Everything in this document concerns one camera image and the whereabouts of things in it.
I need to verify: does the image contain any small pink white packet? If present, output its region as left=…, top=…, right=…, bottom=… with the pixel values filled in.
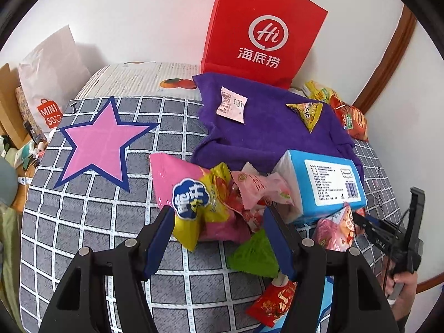
left=216, top=86, right=248, bottom=125

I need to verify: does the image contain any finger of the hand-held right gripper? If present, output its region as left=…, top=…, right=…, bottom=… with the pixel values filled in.
left=352, top=211, right=385, bottom=247

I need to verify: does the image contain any red paper bag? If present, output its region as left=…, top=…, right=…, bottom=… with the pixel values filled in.
left=200, top=0, right=329, bottom=90

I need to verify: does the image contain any grey grid star blanket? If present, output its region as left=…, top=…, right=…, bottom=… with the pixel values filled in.
left=19, top=95, right=410, bottom=333

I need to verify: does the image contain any pink snack packet gold emblem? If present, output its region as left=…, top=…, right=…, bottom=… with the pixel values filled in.
left=231, top=161, right=295, bottom=223

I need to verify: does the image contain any large pink yellow snack bag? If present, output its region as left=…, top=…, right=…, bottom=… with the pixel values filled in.
left=149, top=153, right=252, bottom=252

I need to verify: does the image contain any brown wooden door frame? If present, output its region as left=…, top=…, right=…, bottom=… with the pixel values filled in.
left=352, top=5, right=417, bottom=113

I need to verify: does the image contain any blue tissue pack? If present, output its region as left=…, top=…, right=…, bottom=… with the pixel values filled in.
left=272, top=150, right=367, bottom=224

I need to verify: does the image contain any cardboard box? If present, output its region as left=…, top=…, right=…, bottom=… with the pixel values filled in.
left=0, top=63, right=33, bottom=148

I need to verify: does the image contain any white fruit print quilt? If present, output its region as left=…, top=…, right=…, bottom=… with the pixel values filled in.
left=74, top=62, right=205, bottom=99

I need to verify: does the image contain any purple cloth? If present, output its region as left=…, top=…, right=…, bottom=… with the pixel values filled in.
left=190, top=72, right=364, bottom=181

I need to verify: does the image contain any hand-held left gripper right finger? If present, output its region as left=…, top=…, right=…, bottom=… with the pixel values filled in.
left=262, top=205, right=398, bottom=333

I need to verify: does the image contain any person's right hand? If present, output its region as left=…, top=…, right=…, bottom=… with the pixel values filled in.
left=383, top=271, right=419, bottom=314

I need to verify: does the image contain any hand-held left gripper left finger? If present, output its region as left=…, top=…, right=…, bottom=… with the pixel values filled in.
left=38, top=206, right=176, bottom=333

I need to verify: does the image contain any red snack packet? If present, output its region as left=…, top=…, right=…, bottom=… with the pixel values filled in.
left=246, top=273, right=299, bottom=328

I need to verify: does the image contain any green triangular snack packet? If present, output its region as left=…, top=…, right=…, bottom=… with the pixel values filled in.
left=227, top=229, right=282, bottom=279

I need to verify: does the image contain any white paper bag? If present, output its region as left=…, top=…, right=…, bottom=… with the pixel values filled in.
left=17, top=24, right=92, bottom=133

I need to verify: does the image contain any strawberry print snack packet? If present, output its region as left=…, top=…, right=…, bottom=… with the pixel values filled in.
left=312, top=203, right=365, bottom=252

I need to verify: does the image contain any orange snack packet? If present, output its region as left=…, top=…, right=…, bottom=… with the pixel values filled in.
left=329, top=98, right=369, bottom=142

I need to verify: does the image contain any yellow triangular snack packet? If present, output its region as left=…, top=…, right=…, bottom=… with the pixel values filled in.
left=286, top=101, right=324, bottom=133

